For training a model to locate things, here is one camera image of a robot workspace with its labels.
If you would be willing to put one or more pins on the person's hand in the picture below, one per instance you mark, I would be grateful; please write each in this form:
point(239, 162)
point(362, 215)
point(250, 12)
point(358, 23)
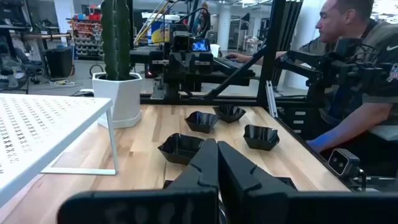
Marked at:
point(237, 58)

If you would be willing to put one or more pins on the small grey depth camera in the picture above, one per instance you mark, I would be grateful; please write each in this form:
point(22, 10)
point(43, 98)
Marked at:
point(342, 162)

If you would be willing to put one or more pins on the blue yellow bin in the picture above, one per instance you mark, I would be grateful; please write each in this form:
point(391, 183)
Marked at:
point(160, 32)

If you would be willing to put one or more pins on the black articulated rig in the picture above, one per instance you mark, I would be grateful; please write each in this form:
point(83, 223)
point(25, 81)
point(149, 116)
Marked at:
point(329, 68)

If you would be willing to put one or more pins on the white perforated shelf riser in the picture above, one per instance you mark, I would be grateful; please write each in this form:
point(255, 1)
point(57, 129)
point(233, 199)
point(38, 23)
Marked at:
point(46, 124)

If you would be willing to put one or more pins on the black wavy square plate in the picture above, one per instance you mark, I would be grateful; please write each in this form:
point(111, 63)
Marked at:
point(260, 137)
point(202, 121)
point(229, 112)
point(180, 147)

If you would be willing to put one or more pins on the blue lit screen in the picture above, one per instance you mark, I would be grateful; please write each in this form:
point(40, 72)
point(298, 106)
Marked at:
point(201, 45)

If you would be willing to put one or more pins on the silver aluminium strut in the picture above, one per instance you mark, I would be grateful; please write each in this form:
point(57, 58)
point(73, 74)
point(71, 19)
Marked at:
point(271, 99)

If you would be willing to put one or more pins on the green cactus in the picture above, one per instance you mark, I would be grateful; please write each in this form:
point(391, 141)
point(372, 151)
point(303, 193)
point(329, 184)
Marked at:
point(115, 37)

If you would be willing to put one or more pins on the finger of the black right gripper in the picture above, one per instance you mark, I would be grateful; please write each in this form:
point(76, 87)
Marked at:
point(192, 63)
point(181, 63)

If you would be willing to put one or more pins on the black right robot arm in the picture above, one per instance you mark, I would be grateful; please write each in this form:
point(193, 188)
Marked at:
point(183, 85)

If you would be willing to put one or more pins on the white hexagonal plant pot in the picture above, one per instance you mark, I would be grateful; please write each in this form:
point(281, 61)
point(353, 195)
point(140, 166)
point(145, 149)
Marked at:
point(121, 99)

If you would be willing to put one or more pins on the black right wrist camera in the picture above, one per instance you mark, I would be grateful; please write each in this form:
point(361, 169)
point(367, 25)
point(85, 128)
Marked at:
point(180, 42)

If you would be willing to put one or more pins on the person's forearm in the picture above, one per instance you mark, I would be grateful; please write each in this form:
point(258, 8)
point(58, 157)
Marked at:
point(348, 124)

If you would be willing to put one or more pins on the black cube box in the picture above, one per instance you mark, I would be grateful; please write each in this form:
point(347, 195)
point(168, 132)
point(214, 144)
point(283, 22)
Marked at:
point(59, 62)

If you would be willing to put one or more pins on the white cup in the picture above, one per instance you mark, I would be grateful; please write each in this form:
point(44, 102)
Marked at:
point(214, 51)

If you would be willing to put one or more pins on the person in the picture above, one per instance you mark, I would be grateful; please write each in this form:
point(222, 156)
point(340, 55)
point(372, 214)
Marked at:
point(339, 18)

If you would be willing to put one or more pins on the black aluminium table frame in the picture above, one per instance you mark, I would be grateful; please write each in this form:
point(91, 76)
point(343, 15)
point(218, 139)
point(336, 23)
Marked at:
point(270, 46)

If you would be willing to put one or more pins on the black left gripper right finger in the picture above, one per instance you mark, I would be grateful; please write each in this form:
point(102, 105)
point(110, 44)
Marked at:
point(236, 177)

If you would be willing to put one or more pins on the parts bin rack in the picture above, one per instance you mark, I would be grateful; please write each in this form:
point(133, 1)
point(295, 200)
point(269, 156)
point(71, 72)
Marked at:
point(87, 37)

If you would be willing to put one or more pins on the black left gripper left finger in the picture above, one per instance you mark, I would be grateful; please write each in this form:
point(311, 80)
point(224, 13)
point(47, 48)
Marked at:
point(202, 169)

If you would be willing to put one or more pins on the black drawer cabinet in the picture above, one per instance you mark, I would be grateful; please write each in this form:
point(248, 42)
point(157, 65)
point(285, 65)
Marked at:
point(298, 124)

